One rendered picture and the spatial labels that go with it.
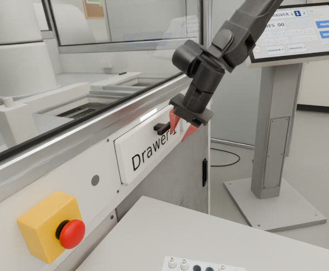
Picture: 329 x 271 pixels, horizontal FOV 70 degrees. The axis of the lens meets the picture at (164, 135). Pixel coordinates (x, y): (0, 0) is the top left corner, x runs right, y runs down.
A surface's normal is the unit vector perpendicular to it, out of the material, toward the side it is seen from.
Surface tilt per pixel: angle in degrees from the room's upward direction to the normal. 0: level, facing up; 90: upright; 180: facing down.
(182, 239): 0
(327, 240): 0
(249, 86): 90
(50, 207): 0
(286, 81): 90
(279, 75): 90
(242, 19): 60
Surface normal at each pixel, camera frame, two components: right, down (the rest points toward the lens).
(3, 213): 0.88, 0.13
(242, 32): -0.55, -0.15
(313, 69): -0.54, 0.38
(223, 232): -0.07, -0.91
